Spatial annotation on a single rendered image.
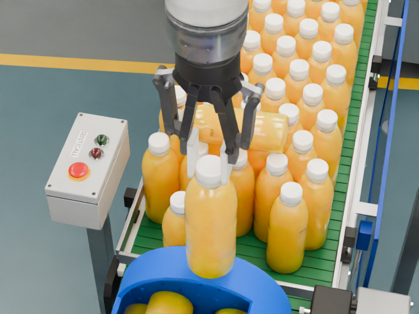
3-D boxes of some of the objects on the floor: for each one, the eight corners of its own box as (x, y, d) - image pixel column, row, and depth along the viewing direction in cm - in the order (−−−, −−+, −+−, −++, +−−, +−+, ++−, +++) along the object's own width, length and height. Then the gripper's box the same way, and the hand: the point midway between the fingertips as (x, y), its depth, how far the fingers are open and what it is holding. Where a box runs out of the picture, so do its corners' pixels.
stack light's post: (358, 409, 254) (431, 147, 172) (360, 396, 257) (432, 132, 174) (373, 412, 254) (452, 151, 171) (375, 399, 256) (453, 135, 174)
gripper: (126, 49, 101) (141, 182, 119) (272, 76, 98) (264, 208, 116) (146, 6, 106) (158, 141, 124) (287, 30, 103) (277, 164, 121)
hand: (209, 157), depth 117 cm, fingers closed on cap, 4 cm apart
